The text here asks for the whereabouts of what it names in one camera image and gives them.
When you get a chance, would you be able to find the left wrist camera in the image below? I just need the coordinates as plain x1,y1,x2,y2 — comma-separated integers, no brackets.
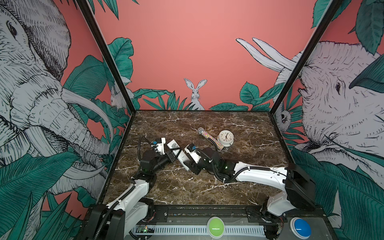
151,138,166,155

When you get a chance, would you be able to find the blue push button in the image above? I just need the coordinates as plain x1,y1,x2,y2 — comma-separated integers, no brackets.
290,217,312,240

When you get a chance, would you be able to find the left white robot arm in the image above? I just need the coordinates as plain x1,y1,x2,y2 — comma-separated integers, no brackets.
76,136,183,240

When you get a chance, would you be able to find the white remote control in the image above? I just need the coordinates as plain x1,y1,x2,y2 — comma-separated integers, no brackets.
167,140,190,171

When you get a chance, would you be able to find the glitter microphone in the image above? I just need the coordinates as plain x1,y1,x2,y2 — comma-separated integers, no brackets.
197,128,224,151

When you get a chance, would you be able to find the green push button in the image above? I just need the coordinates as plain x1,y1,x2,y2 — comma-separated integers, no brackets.
207,217,225,239

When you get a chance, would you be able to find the white alarm clock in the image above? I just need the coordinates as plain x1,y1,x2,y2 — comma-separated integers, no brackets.
218,130,234,148

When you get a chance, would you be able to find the white vented cable duct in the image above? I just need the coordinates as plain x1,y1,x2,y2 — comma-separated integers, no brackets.
132,225,265,237

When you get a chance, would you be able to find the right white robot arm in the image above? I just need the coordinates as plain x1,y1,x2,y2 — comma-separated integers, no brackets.
180,144,316,217

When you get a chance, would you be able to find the black front rail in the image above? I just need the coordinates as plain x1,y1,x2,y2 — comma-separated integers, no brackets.
86,204,316,224

